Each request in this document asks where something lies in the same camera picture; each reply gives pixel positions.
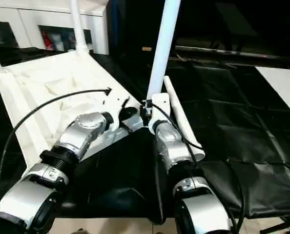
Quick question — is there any dark metal rod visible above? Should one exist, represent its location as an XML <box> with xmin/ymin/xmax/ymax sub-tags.
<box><xmin>175</xmin><ymin>45</ymin><xmax>290</xmax><ymax>61</ymax></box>

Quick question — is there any black case with gold label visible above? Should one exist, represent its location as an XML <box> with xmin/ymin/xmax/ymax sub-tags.
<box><xmin>107</xmin><ymin>0</ymin><xmax>178</xmax><ymax>62</ymax></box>

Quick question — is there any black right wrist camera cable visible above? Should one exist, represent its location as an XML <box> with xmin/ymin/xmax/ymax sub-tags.
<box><xmin>146</xmin><ymin>102</ymin><xmax>246</xmax><ymax>234</ymax></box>

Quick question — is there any white plastic table top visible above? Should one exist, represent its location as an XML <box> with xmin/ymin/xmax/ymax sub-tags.
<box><xmin>0</xmin><ymin>50</ymin><xmax>146</xmax><ymax>169</ymax></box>

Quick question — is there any white flat board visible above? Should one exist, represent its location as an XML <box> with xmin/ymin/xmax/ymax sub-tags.
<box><xmin>254</xmin><ymin>66</ymin><xmax>290</xmax><ymax>122</ymax></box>

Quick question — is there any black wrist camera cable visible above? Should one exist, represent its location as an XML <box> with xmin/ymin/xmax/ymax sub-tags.
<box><xmin>0</xmin><ymin>87</ymin><xmax>113</xmax><ymax>220</ymax></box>
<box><xmin>146</xmin><ymin>102</ymin><xmax>246</xmax><ymax>234</ymax></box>

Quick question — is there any black left wrist camera cable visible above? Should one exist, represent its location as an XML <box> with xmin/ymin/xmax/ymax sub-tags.
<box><xmin>0</xmin><ymin>87</ymin><xmax>113</xmax><ymax>220</ymax></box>

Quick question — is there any black work mat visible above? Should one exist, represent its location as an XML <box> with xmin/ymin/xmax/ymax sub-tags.
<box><xmin>0</xmin><ymin>46</ymin><xmax>290</xmax><ymax>225</ymax></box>

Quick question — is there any white glass-door cabinet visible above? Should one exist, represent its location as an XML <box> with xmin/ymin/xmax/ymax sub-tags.
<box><xmin>0</xmin><ymin>0</ymin><xmax>111</xmax><ymax>56</ymax></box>

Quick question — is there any black metal stand leg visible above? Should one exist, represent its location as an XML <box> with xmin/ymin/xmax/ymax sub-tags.
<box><xmin>259</xmin><ymin>215</ymin><xmax>290</xmax><ymax>234</ymax></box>

